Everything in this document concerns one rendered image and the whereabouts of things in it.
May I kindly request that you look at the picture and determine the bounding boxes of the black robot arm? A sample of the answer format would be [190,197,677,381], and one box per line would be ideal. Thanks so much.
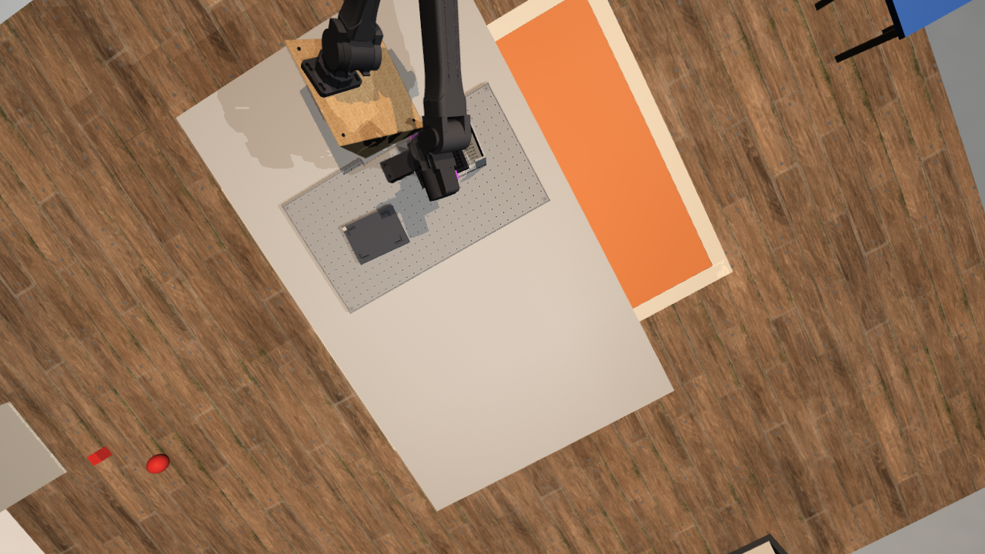
[301,0,472,202]

